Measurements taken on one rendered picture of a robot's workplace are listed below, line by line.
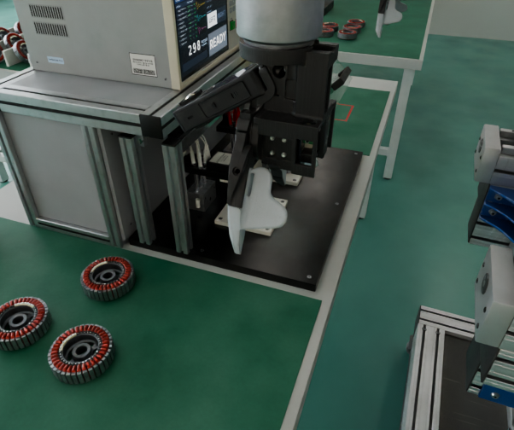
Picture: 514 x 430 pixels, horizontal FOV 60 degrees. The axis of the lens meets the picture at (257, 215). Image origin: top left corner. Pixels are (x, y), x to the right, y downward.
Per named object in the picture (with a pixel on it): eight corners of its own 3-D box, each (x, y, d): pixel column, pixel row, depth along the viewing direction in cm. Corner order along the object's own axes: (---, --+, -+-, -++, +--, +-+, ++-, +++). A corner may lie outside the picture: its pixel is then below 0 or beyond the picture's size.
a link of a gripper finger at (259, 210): (272, 268, 42) (294, 172, 41) (216, 252, 44) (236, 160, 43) (281, 264, 45) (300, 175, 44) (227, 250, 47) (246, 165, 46)
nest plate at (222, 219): (288, 203, 120) (288, 200, 119) (270, 236, 109) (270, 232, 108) (236, 193, 124) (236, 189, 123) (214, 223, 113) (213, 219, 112)
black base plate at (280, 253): (362, 157, 145) (363, 151, 144) (315, 292, 97) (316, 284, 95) (230, 136, 158) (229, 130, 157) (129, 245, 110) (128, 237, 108)
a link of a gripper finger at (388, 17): (398, 34, 109) (406, -3, 108) (373, 32, 110) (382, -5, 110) (398, 39, 112) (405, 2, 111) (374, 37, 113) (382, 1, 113)
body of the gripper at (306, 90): (312, 186, 42) (323, 57, 35) (230, 169, 45) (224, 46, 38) (331, 150, 48) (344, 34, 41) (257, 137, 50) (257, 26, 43)
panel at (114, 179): (230, 129, 157) (227, 42, 140) (125, 241, 107) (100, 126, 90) (228, 128, 158) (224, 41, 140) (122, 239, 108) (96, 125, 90)
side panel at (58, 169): (128, 241, 111) (101, 121, 91) (121, 248, 108) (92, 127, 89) (37, 218, 118) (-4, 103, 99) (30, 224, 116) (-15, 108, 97)
